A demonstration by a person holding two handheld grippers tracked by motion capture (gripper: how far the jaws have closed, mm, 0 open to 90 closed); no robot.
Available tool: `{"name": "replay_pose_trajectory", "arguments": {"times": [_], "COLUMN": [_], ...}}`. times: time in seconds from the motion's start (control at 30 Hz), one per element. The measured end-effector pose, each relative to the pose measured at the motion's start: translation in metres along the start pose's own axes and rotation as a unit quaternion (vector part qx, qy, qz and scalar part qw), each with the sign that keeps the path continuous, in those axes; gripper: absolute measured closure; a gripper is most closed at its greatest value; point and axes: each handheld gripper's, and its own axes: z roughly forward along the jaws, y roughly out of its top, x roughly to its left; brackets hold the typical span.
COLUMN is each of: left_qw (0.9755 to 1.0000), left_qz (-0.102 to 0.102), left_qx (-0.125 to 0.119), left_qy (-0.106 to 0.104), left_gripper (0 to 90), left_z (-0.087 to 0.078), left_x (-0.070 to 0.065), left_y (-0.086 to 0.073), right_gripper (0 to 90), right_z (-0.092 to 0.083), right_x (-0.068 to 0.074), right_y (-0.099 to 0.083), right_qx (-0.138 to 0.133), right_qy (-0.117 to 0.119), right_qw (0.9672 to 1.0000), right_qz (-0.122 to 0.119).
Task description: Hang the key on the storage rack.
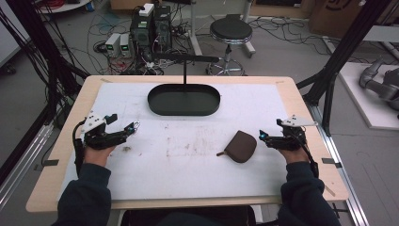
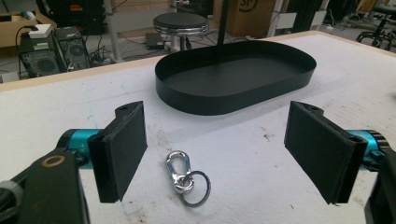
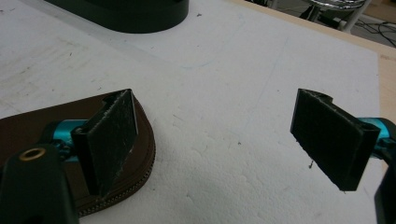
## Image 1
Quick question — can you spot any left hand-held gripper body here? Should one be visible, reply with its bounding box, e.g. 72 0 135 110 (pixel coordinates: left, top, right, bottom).
80 110 129 151

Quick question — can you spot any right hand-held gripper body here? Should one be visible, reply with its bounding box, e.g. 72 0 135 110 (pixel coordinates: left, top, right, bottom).
263 114 319 152

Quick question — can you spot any person's left hand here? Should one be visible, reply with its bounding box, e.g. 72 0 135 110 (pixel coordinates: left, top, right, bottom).
83 144 117 168

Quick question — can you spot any person's right hand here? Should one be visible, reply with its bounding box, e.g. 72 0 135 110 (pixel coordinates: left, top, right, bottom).
277 146 311 166

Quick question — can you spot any brown zip pouch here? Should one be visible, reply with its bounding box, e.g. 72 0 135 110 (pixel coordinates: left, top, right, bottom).
215 129 258 165

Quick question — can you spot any black tape strip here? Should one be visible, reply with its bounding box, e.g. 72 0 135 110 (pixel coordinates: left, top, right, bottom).
33 158 60 172
321 157 343 170

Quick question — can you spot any black oval tray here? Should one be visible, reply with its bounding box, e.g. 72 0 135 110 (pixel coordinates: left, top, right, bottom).
147 83 221 118

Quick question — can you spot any white table mat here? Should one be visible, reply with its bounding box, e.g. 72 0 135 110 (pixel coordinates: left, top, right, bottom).
56 82 315 202

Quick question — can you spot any grey power supply unit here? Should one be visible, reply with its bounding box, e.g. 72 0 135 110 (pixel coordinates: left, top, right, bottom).
104 32 122 58
119 33 133 58

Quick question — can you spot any white platform board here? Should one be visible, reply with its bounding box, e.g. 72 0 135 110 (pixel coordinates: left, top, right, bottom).
338 61 399 132

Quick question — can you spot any black T-shaped stand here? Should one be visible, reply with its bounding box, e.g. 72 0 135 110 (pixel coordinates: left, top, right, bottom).
152 52 220 86

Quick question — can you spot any black computer tower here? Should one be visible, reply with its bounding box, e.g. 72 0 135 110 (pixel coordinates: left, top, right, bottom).
152 5 173 52
129 12 155 56

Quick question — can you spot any white table leg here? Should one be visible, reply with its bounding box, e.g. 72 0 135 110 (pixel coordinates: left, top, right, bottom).
187 0 203 57
240 0 257 59

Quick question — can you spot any black round stool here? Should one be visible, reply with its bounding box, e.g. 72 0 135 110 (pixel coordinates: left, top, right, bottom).
205 13 254 77

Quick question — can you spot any white box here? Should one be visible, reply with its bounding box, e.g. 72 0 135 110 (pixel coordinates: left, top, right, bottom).
138 2 155 18

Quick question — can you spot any cardboard box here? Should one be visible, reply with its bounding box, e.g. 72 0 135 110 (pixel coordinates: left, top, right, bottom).
308 0 399 40

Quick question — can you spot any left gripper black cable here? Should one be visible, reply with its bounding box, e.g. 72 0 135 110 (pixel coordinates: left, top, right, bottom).
72 120 87 177

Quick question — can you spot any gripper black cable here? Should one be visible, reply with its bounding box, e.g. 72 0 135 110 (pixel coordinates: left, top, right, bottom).
293 127 320 179
72 120 87 177

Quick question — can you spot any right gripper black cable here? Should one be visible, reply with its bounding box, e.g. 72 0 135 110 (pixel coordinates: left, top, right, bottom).
293 127 320 179

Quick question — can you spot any aluminium rail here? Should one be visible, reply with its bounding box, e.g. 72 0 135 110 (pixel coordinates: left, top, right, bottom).
306 103 371 226
0 122 55 210

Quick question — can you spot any black frame post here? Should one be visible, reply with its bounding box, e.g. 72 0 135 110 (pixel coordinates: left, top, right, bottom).
295 0 393 137

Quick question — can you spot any black frame with cables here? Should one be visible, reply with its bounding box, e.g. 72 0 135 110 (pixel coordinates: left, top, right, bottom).
0 0 90 130

